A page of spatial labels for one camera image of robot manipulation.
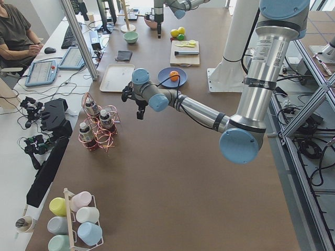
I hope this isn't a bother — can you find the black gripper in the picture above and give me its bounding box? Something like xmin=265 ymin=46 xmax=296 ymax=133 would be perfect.
xmin=121 ymin=81 xmax=147 ymax=120
xmin=145 ymin=10 xmax=164 ymax=39

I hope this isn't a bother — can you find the blue plate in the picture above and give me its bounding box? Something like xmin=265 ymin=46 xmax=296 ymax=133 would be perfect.
xmin=158 ymin=67 xmax=188 ymax=88

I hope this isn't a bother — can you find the orange fruit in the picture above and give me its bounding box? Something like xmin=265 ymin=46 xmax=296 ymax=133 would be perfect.
xmin=169 ymin=71 xmax=180 ymax=82

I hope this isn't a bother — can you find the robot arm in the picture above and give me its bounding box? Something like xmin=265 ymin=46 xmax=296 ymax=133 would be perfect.
xmin=153 ymin=0 xmax=209 ymax=39
xmin=121 ymin=1 xmax=309 ymax=164

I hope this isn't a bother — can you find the pink bowl of ice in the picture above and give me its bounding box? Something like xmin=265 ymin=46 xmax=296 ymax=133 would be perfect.
xmin=144 ymin=18 xmax=157 ymax=30

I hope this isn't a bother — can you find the yellow lemon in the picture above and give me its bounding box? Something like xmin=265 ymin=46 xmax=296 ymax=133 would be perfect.
xmin=178 ymin=27 xmax=185 ymax=35
xmin=170 ymin=29 xmax=179 ymax=38

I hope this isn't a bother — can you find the grey metal rod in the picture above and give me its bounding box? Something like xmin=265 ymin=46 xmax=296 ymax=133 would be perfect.
xmin=174 ymin=51 xmax=199 ymax=56

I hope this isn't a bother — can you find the green bowl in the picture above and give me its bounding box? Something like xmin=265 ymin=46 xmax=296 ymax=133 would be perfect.
xmin=124 ymin=31 xmax=138 ymax=44

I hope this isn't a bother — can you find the wooden cup stand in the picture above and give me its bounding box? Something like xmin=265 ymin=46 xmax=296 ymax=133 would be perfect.
xmin=118 ymin=0 xmax=136 ymax=33

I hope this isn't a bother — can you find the dark tea bottle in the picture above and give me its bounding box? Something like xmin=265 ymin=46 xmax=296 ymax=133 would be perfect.
xmin=79 ymin=122 xmax=98 ymax=151
xmin=85 ymin=99 xmax=100 ymax=117
xmin=99 ymin=109 xmax=117 ymax=135

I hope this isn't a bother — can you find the yellow plastic knife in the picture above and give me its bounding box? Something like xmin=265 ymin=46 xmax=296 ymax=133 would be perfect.
xmin=175 ymin=40 xmax=197 ymax=48

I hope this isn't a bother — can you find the wooden cutting board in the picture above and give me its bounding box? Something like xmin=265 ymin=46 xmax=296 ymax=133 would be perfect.
xmin=170 ymin=40 xmax=200 ymax=67

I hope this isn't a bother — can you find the cream rabbit tray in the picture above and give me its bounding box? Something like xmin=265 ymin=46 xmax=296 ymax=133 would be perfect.
xmin=99 ymin=64 xmax=135 ymax=93

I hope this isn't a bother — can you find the grey folded cloth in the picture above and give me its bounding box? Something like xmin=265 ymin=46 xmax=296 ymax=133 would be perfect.
xmin=116 ymin=50 xmax=132 ymax=62

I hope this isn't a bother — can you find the blue teach pendant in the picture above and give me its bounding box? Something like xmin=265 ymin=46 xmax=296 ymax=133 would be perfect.
xmin=25 ymin=60 xmax=58 ymax=87
xmin=58 ymin=47 xmax=85 ymax=71

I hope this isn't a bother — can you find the black keyboard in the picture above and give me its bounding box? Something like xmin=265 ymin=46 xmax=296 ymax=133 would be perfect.
xmin=61 ymin=26 xmax=76 ymax=49

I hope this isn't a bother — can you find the pink cup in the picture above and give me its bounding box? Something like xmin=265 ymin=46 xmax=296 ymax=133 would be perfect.
xmin=70 ymin=191 xmax=92 ymax=212

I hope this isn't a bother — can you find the white cup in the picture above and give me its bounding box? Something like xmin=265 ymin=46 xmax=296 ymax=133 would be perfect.
xmin=76 ymin=207 xmax=100 ymax=224

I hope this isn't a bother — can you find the black computer mouse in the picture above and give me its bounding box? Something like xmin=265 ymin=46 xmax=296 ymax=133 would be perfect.
xmin=44 ymin=47 xmax=57 ymax=54

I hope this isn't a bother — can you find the yellow cup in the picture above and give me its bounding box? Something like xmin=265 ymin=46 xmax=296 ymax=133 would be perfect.
xmin=49 ymin=197 xmax=66 ymax=216

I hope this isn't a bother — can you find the blue cup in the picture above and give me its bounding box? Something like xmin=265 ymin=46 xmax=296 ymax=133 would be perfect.
xmin=77 ymin=222 xmax=103 ymax=246

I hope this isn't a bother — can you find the grey cup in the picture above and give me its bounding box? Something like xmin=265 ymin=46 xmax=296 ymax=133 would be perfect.
xmin=47 ymin=216 xmax=68 ymax=235

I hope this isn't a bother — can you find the seated person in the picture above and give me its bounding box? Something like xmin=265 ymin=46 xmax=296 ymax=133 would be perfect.
xmin=1 ymin=1 xmax=44 ymax=76

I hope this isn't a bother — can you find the green cup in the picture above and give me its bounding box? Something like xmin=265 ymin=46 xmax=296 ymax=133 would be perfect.
xmin=48 ymin=235 xmax=70 ymax=251

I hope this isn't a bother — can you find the paper cup with tools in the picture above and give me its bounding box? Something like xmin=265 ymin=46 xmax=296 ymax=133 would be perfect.
xmin=15 ymin=215 xmax=34 ymax=233

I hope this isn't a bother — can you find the copper wire bottle rack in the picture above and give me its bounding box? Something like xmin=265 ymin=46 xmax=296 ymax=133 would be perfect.
xmin=78 ymin=92 xmax=120 ymax=152

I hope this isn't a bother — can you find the aluminium frame post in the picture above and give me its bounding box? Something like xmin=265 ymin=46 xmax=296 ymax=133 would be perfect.
xmin=60 ymin=0 xmax=98 ymax=81

